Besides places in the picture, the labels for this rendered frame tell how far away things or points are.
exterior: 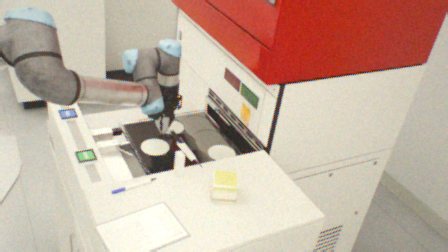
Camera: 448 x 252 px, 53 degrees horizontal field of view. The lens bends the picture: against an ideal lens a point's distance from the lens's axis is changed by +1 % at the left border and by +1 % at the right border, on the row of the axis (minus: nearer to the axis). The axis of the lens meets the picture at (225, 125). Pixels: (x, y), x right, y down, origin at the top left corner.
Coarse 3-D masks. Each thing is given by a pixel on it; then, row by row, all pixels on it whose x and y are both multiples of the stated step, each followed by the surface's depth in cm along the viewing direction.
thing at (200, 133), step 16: (128, 128) 169; (144, 128) 171; (192, 128) 175; (208, 128) 176; (176, 144) 165; (192, 144) 166; (208, 144) 167; (224, 144) 169; (144, 160) 154; (160, 160) 156; (192, 160) 158; (208, 160) 159
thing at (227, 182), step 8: (216, 176) 131; (224, 176) 132; (232, 176) 132; (216, 184) 128; (224, 184) 129; (232, 184) 129; (216, 192) 129; (224, 192) 129; (232, 192) 129; (216, 200) 131; (224, 200) 131; (232, 200) 131
